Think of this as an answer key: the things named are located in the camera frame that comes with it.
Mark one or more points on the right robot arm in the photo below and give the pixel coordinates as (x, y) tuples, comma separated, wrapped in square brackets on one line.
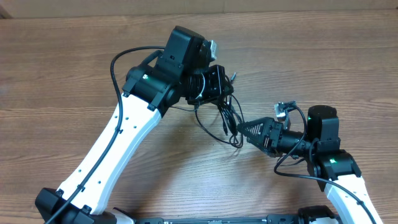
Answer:
[(314, 154)]

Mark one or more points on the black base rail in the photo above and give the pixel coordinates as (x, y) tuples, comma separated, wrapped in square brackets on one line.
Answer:
[(214, 220)]

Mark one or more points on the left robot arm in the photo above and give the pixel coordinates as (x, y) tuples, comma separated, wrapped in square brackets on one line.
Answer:
[(184, 68)]

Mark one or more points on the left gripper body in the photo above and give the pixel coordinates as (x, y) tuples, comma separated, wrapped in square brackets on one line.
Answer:
[(204, 86)]

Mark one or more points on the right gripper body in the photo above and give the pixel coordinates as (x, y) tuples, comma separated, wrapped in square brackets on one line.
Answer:
[(273, 135)]

